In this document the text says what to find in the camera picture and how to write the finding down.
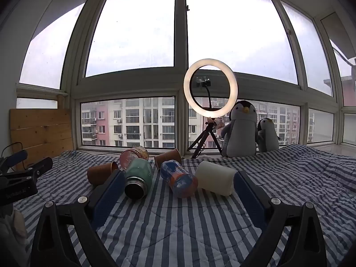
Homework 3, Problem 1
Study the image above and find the black cable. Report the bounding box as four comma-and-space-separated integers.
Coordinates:
1, 142, 23, 158

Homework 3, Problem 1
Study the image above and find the blue striped blanket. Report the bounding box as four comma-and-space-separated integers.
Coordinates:
12, 144, 356, 267

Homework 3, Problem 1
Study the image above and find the pink printed cup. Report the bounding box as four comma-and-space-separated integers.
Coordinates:
119, 146, 150, 171

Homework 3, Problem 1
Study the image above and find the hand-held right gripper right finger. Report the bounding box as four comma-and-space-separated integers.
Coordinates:
233, 170, 328, 267

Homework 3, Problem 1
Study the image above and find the blue and orange printed cup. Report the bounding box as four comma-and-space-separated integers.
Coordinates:
160, 160, 199, 199

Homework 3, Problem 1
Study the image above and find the ring light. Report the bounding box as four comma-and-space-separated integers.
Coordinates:
183, 58, 239, 115

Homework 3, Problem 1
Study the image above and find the small grey penguin plush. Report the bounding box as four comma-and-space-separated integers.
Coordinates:
256, 117, 281, 153

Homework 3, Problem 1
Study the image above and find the large grey penguin plush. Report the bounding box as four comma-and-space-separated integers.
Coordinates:
221, 100, 261, 158

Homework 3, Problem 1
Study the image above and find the wooden board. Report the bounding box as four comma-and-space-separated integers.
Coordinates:
10, 108, 74, 171

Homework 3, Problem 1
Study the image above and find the white plastic cup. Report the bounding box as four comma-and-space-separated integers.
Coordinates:
194, 160, 236, 196

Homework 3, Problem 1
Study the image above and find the brown paper cup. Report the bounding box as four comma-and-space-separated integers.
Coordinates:
154, 148, 182, 170
87, 161, 119, 187

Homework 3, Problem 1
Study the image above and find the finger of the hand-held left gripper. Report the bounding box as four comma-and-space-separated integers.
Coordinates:
5, 149, 28, 168
26, 157, 53, 177

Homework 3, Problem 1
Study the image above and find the green steel thermos cup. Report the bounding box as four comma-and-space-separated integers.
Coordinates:
124, 158, 154, 200

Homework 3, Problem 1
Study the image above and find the black tripod stand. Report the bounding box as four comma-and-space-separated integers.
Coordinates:
187, 111, 223, 159

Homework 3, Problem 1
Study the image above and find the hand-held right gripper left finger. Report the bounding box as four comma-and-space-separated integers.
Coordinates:
29, 170, 127, 267

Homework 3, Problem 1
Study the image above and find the phone holder clamp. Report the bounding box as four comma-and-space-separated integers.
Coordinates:
195, 76, 213, 89

